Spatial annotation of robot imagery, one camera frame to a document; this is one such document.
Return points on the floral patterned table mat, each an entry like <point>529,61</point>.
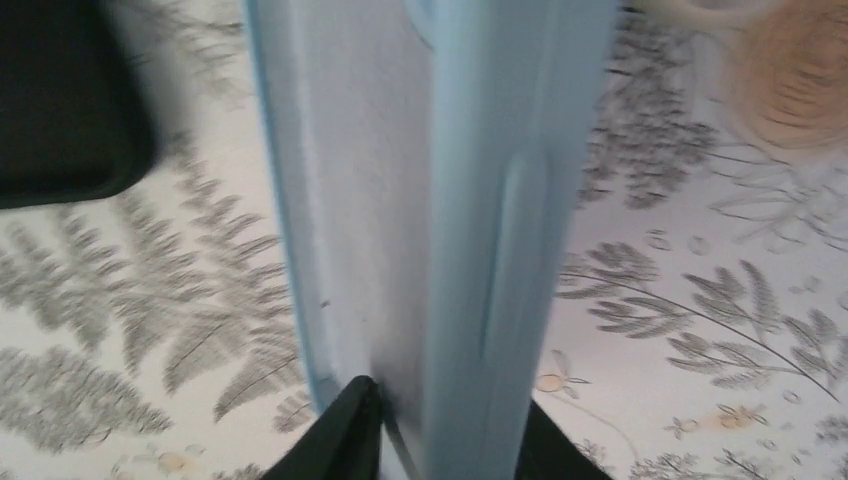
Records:
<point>184,329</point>

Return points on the light blue phone case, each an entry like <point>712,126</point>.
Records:
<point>430,199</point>

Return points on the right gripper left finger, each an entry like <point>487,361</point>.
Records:
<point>344,443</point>

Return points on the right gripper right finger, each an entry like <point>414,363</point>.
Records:
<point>547,454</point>

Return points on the black phone case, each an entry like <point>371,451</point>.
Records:
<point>74,123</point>

